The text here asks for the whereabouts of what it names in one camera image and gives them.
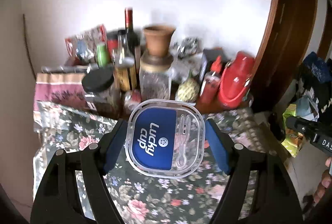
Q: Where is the Lucky cup plastic lid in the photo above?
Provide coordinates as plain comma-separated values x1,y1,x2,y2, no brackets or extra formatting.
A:
125,99,205,179

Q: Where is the person's right hand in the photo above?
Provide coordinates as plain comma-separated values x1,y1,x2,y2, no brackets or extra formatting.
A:
313,157,331,204

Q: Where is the blue clothes pile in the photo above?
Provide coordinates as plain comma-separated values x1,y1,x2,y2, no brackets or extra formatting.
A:
298,52,331,103

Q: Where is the floral green tablecloth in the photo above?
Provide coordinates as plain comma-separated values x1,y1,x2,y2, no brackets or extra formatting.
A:
34,102,274,223

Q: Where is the red thermos flask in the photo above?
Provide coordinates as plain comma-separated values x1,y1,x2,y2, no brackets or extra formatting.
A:
218,51,255,109

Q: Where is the dark wooden door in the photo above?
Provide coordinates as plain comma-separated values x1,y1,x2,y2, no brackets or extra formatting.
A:
250,0,318,112

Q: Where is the pink folded cloth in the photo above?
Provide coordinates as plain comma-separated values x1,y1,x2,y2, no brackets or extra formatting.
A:
33,73,88,111

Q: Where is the black lid glass jar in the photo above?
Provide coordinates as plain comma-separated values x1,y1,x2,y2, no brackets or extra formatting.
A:
82,66,121,119

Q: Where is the red sauce squeeze bottle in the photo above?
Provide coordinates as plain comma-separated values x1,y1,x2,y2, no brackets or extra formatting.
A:
199,55,222,104

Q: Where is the yellow knobbly ball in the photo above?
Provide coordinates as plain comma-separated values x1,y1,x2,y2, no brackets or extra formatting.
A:
175,78,199,103

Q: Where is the yellow liquor bottle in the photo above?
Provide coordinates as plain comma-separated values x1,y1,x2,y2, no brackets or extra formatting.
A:
114,30,137,92

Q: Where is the small green bottle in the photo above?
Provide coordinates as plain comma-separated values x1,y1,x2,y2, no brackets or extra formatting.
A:
96,42,110,67

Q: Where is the patterned snack bag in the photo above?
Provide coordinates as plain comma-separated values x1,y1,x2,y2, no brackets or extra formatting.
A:
65,24,106,64

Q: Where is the tall glass storage jar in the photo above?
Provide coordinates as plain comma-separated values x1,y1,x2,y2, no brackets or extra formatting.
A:
139,50,173,101

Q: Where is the dark wine bottle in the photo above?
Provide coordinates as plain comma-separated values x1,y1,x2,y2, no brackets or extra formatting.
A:
124,8,141,58

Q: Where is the terracotta clay pot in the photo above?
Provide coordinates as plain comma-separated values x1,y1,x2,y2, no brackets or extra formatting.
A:
143,24,176,58

